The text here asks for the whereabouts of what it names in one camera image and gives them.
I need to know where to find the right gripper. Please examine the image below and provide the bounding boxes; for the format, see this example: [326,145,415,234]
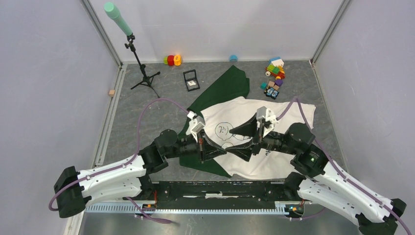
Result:
[225,112,297,161]

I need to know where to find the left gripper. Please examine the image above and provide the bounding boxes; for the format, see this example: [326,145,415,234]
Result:
[165,129,227,164]

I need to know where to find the white and green t-shirt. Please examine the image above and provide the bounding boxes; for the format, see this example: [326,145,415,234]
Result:
[179,66,316,180]

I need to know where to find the black clear brooch case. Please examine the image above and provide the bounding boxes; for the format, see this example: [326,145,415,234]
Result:
[183,69,200,92]

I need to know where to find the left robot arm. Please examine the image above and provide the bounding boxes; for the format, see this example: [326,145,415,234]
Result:
[49,129,226,218]

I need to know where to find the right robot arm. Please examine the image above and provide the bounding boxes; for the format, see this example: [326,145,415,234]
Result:
[227,117,406,235]

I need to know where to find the black blue patterned block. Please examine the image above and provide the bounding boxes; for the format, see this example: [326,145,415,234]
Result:
[264,88,279,100]

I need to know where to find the teal cube block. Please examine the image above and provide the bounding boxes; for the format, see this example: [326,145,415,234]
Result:
[260,83,267,90]

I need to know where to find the purple cube block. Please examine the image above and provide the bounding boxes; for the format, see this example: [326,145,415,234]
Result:
[275,79,283,87]

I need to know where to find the colourful brick toy train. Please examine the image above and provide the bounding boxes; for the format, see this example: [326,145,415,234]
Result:
[265,64,285,79]

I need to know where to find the blue cylinder toy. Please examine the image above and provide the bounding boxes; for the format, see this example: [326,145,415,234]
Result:
[229,54,238,62]

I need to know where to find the white blue brick block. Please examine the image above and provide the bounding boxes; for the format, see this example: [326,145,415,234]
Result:
[269,57,284,67]

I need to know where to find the black tripod stand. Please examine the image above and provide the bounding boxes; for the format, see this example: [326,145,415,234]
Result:
[124,33,161,98]

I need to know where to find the red cylinder toy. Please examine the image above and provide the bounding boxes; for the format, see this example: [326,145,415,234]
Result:
[166,55,174,66]

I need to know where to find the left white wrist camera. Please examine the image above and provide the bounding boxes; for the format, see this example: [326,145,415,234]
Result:
[186,111,205,142]

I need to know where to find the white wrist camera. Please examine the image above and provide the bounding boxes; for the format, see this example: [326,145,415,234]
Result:
[186,111,205,142]
[255,106,279,138]

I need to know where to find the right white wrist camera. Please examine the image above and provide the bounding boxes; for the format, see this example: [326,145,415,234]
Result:
[255,106,279,138]

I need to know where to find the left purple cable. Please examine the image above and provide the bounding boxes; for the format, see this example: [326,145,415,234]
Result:
[48,98,190,224]

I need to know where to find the orange ring toy block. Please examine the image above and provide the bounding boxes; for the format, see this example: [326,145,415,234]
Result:
[173,54,182,66]

